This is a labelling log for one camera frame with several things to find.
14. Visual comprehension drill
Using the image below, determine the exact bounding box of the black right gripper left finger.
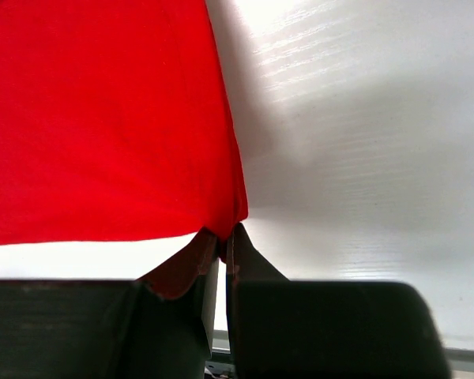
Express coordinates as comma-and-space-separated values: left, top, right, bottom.
0, 227, 220, 379

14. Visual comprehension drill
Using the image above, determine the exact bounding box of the red t shirt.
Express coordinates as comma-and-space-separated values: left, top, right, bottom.
0, 0, 249, 246

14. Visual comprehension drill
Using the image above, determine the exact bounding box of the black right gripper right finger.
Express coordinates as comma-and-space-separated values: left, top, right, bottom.
226, 224, 451, 378

